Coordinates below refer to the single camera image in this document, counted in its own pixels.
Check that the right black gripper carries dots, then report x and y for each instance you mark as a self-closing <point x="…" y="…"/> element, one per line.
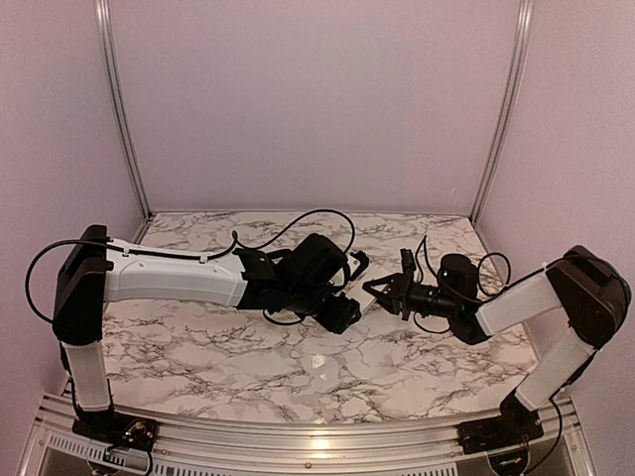
<point x="396" y="298"/>

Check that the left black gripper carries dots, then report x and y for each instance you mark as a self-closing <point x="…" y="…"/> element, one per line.
<point x="340" y="317"/>

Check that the white remote control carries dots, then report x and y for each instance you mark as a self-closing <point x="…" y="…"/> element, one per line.
<point x="356" y="292"/>

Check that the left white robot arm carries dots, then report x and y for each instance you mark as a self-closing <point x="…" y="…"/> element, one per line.
<point x="307" y="281"/>

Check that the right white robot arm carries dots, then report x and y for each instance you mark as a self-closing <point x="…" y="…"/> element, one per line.
<point x="593" y="295"/>

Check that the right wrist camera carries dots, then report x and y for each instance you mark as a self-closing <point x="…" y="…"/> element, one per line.
<point x="408" y="264"/>

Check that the front aluminium rail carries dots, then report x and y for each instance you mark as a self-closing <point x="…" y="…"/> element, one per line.
<point x="188" y="445"/>

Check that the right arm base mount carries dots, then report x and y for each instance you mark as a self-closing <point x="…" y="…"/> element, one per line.
<point x="496" y="432"/>

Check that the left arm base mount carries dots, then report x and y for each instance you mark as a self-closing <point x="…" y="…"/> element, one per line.
<point x="118" y="430"/>

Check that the right aluminium frame post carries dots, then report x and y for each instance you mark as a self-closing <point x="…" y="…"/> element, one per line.
<point x="511" y="90"/>

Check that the aluminium frame post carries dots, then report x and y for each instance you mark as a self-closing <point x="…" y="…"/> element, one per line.
<point x="115" y="90"/>
<point x="511" y="90"/>

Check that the left aluminium frame post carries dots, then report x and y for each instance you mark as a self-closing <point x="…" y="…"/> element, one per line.
<point x="115" y="90"/>

